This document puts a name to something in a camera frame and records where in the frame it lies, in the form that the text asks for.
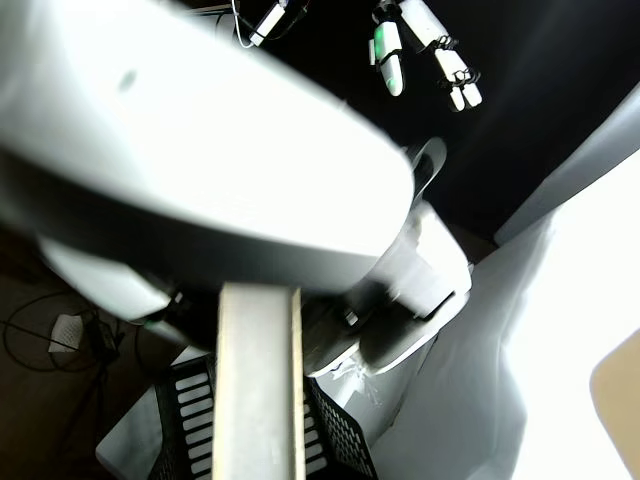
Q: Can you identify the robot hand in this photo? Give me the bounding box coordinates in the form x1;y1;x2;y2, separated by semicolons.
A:
368;0;485;114
302;199;475;379

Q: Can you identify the thick white book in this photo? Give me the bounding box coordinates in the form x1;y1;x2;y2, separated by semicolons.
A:
211;281;307;480

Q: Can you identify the white cloth backdrop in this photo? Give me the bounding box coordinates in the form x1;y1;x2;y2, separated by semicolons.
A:
369;74;640;480

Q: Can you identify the black cloth backdrop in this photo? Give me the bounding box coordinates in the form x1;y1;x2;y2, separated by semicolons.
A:
259;0;640;241

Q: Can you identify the black plastic mesh basket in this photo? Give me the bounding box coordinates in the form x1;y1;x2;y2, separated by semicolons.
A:
147;349;380;480

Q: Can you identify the tan wooden board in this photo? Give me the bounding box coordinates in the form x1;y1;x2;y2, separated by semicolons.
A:
588;329;640;474

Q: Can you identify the black adapter brick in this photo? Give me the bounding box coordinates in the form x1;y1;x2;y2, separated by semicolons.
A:
82;314;121;351

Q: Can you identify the small white device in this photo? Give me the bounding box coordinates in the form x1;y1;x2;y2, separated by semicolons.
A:
48;312;84;354

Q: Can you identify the white cable adapter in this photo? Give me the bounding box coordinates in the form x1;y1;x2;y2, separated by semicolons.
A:
248;1;287;47

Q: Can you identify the thin white cable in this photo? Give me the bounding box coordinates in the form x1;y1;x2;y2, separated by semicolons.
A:
230;0;257;50

